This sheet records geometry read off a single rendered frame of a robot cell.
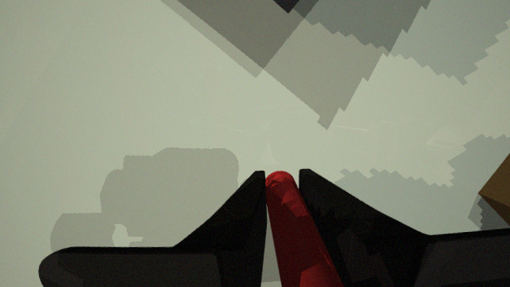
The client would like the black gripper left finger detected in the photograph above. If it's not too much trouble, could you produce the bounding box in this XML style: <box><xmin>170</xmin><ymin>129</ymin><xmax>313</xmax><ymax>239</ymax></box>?
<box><xmin>38</xmin><ymin>171</ymin><xmax>267</xmax><ymax>287</ymax></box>

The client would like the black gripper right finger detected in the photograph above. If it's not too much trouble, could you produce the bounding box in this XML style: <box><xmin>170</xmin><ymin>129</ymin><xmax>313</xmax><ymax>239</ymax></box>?
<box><xmin>299</xmin><ymin>169</ymin><xmax>510</xmax><ymax>287</ymax></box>

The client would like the red peg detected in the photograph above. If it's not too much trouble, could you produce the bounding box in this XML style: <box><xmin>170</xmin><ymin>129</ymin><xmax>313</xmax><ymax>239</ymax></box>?
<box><xmin>265</xmin><ymin>171</ymin><xmax>344</xmax><ymax>287</ymax></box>

